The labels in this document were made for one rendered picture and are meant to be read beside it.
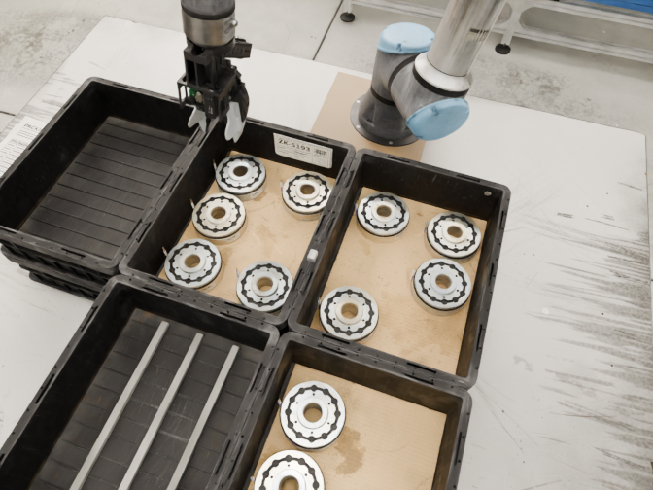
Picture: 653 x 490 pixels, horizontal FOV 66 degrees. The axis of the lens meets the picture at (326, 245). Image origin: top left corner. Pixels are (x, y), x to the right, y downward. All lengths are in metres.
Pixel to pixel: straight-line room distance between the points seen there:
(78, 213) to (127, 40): 0.73
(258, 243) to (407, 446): 0.45
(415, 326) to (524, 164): 0.61
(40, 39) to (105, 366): 2.38
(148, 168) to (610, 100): 2.25
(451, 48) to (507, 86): 1.75
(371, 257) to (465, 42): 0.41
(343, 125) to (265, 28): 1.72
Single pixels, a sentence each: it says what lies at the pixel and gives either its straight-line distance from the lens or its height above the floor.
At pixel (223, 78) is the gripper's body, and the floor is 1.13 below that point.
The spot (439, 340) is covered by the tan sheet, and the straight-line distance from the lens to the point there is 0.91.
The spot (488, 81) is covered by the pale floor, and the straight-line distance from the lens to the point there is 2.69.
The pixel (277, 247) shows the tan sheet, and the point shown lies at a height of 0.83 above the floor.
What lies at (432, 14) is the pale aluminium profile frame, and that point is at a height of 0.13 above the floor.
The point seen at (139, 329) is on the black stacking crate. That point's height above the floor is 0.83.
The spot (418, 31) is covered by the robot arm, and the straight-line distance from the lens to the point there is 1.13.
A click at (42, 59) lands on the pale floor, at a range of 2.98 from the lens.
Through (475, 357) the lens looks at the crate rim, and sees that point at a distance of 0.81.
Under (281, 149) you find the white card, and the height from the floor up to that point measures 0.88.
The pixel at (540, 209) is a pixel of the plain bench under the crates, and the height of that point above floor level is 0.70.
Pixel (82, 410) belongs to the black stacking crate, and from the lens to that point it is 0.93.
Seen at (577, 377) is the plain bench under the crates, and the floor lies 0.70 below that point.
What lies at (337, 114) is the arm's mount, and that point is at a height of 0.80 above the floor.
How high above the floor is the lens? 1.66
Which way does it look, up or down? 59 degrees down
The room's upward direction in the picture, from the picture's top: 2 degrees clockwise
